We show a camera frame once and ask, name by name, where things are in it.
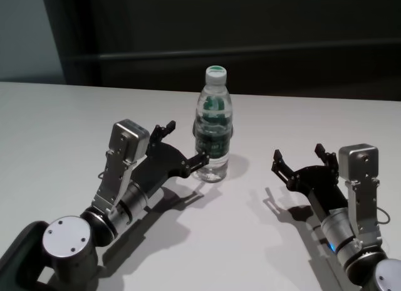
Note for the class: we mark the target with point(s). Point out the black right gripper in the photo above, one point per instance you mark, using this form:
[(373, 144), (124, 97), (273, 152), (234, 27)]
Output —
[(316, 184)]

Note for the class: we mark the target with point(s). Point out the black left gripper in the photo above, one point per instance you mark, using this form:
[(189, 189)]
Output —
[(163, 168)]

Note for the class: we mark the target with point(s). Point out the clear water bottle green label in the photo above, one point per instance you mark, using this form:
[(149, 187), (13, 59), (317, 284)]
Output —
[(213, 137)]

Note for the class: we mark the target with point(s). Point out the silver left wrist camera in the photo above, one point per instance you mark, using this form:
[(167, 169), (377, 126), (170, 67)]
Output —
[(125, 146)]

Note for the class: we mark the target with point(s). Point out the thin grey horizontal rail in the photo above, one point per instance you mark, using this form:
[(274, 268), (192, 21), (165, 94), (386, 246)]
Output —
[(250, 52)]

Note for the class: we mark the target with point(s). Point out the dark vertical frame post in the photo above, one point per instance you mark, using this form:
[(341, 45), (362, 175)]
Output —
[(75, 37)]

